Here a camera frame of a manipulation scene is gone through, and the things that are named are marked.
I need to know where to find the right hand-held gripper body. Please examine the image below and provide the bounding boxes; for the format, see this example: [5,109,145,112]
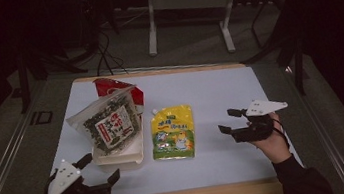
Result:
[227,95,293,145]

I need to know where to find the white plastic box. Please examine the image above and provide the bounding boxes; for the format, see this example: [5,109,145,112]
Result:
[87,114,150,176]

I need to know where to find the clear bag of dried seaweed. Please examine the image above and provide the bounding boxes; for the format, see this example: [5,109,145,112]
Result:
[62,85,146,162]

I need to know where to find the yellow spouted pouch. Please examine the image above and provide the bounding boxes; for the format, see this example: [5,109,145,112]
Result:
[146,103,199,164]

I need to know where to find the red and white snack packet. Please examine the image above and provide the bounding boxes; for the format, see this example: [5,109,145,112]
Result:
[92,72,147,121]

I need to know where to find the person's right hand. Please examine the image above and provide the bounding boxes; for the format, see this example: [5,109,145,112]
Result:
[248,110,293,168]

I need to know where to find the black stand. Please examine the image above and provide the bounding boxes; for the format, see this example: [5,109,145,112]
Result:
[234,0,312,103]

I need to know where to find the white metal stand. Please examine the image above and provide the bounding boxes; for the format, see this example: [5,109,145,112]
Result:
[141,0,248,64]

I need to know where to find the black floor cables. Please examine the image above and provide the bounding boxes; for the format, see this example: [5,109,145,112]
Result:
[90,26,130,79]

